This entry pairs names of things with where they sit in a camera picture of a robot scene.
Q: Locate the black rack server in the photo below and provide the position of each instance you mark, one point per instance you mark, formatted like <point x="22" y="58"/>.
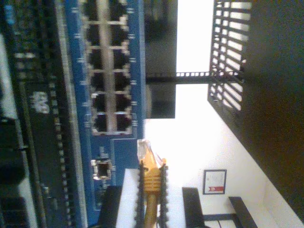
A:
<point x="35" y="130"/>

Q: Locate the black slatted structure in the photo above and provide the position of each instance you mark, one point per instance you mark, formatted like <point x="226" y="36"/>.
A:
<point x="273" y="95"/>

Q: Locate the dark rectangular panel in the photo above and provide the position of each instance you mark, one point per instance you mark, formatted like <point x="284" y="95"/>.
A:
<point x="161" y="47"/>

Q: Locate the framed wall certificate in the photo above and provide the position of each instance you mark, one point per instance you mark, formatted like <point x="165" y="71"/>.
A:
<point x="215" y="181"/>

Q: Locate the blue network switch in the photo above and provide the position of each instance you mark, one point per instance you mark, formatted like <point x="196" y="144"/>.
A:
<point x="80" y="118"/>

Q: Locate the black perforated rack frame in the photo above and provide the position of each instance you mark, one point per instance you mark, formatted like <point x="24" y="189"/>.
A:
<point x="190" y="78"/>

